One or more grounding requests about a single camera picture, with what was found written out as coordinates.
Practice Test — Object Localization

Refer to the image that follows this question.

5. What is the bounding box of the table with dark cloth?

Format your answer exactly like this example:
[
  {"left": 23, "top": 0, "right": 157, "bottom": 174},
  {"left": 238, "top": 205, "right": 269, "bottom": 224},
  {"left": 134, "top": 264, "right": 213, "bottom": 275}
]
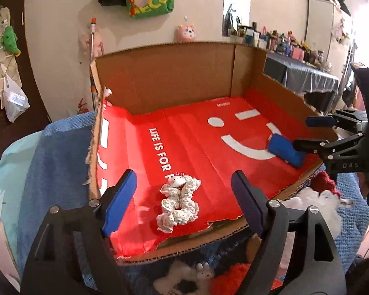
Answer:
[{"left": 262, "top": 51, "right": 339, "bottom": 114}]

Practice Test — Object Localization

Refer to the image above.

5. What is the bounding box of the white knit scrunchie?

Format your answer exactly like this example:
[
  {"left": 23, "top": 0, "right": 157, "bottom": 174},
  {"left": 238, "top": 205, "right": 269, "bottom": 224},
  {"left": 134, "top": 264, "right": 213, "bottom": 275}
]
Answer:
[{"left": 156, "top": 172, "right": 202, "bottom": 233}]

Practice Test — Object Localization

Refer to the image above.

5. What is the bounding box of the row of cosmetic bottles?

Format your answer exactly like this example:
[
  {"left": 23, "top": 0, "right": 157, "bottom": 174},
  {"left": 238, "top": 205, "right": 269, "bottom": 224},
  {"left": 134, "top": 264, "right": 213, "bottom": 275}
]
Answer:
[{"left": 229, "top": 21, "right": 333, "bottom": 71}]

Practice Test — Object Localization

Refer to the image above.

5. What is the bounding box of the pale pink plush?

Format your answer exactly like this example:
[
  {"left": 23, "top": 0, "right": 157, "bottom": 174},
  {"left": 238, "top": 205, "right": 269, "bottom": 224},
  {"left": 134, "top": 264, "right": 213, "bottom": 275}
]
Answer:
[{"left": 78, "top": 32, "right": 104, "bottom": 56}]

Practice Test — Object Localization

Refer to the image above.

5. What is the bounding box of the clear plastic bag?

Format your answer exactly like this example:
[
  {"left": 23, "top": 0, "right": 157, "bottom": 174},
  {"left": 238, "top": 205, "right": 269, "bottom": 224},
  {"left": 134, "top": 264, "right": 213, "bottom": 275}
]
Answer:
[{"left": 0, "top": 74, "right": 31, "bottom": 123}]

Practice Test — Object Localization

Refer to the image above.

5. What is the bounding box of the wall mirror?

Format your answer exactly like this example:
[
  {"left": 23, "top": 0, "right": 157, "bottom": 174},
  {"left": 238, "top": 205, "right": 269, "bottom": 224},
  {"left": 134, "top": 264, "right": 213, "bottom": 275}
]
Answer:
[{"left": 223, "top": 0, "right": 251, "bottom": 37}]

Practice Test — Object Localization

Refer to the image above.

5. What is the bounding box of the white fluffy yarn bundle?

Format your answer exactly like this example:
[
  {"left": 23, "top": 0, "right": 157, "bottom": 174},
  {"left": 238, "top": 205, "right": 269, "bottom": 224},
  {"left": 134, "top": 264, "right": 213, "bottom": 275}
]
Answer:
[{"left": 283, "top": 187, "right": 343, "bottom": 242}]

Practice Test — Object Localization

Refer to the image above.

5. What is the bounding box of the dark wooden door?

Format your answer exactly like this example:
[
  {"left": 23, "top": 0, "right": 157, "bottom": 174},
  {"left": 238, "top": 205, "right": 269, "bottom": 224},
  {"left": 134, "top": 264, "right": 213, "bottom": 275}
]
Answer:
[{"left": 0, "top": 0, "right": 53, "bottom": 164}]

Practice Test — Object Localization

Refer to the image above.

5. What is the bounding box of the pink plush toy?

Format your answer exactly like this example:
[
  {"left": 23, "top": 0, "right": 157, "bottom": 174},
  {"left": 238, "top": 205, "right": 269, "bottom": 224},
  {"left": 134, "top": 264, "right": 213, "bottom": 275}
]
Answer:
[{"left": 175, "top": 25, "right": 197, "bottom": 43}]

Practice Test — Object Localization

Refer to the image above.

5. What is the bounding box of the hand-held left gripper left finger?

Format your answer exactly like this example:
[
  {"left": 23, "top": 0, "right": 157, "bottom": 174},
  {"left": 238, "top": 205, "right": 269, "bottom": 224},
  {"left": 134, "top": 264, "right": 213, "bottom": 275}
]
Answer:
[{"left": 20, "top": 170, "right": 138, "bottom": 295}]

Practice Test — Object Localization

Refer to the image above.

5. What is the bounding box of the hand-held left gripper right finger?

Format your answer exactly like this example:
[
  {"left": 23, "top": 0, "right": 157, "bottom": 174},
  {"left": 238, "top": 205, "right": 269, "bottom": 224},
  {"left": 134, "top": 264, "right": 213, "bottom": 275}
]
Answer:
[{"left": 231, "top": 170, "right": 348, "bottom": 295}]

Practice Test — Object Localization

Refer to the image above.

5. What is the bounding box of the white bunny plush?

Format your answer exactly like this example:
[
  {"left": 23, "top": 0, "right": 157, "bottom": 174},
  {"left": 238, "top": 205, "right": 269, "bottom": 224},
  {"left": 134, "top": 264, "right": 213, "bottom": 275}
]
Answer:
[{"left": 153, "top": 260, "right": 216, "bottom": 295}]

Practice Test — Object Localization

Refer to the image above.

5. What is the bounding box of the cardboard box with red lining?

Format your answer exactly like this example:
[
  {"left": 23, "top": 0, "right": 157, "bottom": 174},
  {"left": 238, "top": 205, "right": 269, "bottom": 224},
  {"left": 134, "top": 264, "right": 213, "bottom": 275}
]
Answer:
[{"left": 89, "top": 41, "right": 339, "bottom": 266}]

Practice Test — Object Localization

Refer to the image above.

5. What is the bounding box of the blue cloth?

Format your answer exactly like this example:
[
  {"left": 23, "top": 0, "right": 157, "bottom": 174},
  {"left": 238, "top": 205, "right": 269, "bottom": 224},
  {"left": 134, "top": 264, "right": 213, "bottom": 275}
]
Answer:
[{"left": 267, "top": 133, "right": 306, "bottom": 168}]

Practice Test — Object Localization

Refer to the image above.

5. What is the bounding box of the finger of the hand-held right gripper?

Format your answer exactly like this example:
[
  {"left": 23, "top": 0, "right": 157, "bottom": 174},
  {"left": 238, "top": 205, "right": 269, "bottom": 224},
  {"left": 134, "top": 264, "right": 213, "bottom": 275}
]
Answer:
[
  {"left": 306, "top": 111, "right": 369, "bottom": 133},
  {"left": 292, "top": 133, "right": 365, "bottom": 160}
]

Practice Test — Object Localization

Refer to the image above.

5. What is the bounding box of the light red knit piece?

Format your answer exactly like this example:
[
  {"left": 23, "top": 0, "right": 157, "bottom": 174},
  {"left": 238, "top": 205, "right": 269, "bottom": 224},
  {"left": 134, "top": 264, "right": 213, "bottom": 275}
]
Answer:
[{"left": 209, "top": 263, "right": 285, "bottom": 295}]

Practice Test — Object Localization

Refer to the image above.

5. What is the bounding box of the white wardrobe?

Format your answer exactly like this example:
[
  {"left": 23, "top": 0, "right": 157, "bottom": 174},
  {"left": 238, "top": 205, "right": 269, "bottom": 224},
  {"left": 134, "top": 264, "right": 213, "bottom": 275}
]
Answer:
[{"left": 304, "top": 0, "right": 357, "bottom": 79}]

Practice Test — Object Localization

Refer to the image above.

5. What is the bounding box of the pale printed bed sheet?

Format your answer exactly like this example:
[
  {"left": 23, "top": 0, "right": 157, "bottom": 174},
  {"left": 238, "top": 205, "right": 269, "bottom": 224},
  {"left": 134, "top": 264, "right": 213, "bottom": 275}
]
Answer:
[{"left": 0, "top": 129, "right": 45, "bottom": 291}]

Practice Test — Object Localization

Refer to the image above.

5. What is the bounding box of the green plush toy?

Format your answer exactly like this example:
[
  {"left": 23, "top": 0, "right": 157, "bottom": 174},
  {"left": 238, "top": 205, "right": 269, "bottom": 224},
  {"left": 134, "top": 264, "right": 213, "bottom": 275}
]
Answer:
[{"left": 0, "top": 25, "right": 21, "bottom": 57}]

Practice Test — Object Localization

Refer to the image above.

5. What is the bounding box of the blue knit blanket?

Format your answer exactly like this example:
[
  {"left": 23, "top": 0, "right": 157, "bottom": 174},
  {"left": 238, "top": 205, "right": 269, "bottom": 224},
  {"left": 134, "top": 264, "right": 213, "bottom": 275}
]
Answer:
[{"left": 17, "top": 111, "right": 369, "bottom": 295}]

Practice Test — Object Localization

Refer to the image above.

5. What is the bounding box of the pole with orange top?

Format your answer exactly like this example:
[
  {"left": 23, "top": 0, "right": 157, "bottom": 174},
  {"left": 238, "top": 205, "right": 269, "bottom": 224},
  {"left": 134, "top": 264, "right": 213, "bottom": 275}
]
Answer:
[{"left": 89, "top": 18, "right": 99, "bottom": 112}]

